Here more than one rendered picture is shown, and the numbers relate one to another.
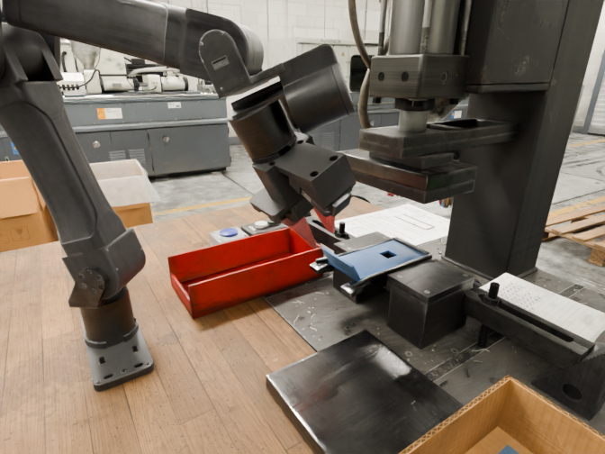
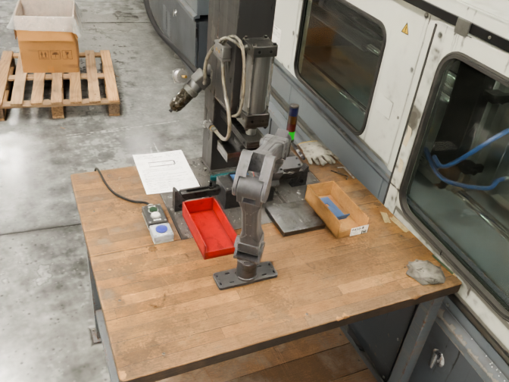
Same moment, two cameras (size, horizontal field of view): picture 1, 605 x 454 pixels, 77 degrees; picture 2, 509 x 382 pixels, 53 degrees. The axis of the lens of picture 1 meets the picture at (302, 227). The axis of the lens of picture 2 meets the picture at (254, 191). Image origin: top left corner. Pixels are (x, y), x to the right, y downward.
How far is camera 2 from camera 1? 1.68 m
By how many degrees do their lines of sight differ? 73
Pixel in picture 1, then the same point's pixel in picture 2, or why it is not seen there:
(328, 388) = (291, 221)
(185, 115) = not seen: outside the picture
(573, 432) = (322, 185)
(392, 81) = (257, 123)
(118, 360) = (265, 270)
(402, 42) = (260, 110)
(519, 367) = (285, 186)
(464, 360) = (279, 194)
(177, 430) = (297, 256)
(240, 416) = (294, 243)
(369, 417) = (304, 216)
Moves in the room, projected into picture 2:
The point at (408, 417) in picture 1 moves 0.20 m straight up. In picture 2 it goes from (304, 210) to (313, 164)
